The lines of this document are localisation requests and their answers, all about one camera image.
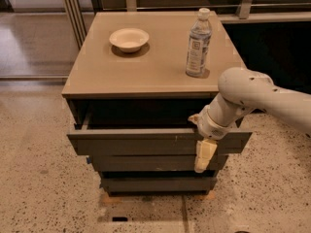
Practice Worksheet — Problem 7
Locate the grey top drawer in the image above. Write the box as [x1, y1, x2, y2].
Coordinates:
[66, 112, 254, 157]

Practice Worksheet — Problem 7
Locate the clear plastic water bottle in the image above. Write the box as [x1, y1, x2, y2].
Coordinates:
[186, 8, 212, 77]

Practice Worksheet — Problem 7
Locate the grey drawer cabinet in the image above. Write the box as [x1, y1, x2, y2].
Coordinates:
[62, 12, 250, 180]

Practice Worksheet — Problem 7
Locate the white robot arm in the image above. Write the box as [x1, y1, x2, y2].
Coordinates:
[189, 67, 311, 173]

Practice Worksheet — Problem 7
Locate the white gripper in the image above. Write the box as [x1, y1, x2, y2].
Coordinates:
[188, 105, 232, 173]

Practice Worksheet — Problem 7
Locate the grey drawer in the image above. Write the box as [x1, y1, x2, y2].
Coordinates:
[66, 112, 254, 157]
[88, 153, 229, 173]
[101, 177, 217, 193]

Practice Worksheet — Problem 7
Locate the grey middle drawer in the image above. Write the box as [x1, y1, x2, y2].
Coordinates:
[88, 153, 229, 173]

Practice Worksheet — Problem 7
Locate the metal railing frame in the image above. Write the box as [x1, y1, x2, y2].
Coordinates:
[63, 0, 311, 45]

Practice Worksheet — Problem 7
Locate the grey bottom drawer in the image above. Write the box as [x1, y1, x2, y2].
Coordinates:
[101, 177, 217, 193]

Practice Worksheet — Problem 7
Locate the white ceramic bowl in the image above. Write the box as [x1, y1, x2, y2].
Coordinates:
[109, 28, 150, 53]

